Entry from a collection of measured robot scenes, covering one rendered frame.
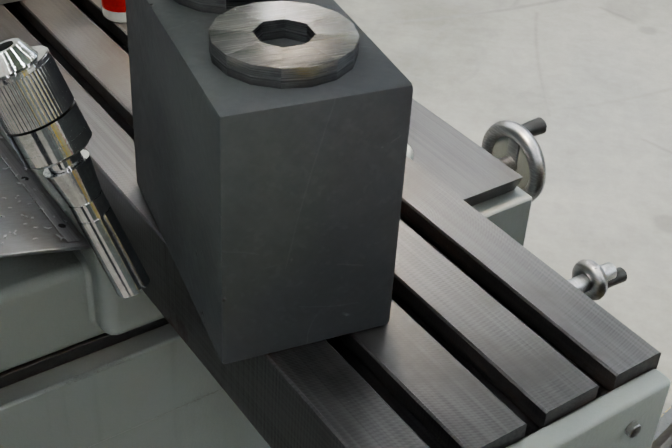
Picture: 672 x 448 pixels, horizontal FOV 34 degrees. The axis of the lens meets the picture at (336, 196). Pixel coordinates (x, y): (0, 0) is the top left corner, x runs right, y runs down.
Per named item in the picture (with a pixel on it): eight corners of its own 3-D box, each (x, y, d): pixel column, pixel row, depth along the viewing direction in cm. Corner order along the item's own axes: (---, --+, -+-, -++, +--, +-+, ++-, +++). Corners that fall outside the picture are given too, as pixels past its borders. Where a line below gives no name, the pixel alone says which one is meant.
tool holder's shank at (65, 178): (51, 167, 67) (127, 306, 73) (91, 139, 69) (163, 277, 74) (27, 160, 70) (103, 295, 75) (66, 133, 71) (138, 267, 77)
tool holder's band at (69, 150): (39, 162, 66) (46, 176, 66) (99, 121, 68) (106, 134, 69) (4, 152, 69) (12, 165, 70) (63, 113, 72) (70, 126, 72)
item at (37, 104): (-3, 87, 63) (39, 162, 66) (61, 47, 66) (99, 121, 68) (-37, 80, 67) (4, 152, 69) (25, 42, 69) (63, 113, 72)
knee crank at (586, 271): (605, 268, 154) (613, 234, 151) (637, 292, 150) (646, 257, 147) (487, 322, 143) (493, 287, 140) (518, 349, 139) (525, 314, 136)
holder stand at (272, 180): (279, 157, 91) (285, -75, 79) (392, 325, 74) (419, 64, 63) (135, 183, 87) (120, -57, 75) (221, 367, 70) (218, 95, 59)
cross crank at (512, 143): (501, 169, 157) (513, 97, 150) (559, 210, 149) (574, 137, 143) (414, 201, 149) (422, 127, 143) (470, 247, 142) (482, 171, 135)
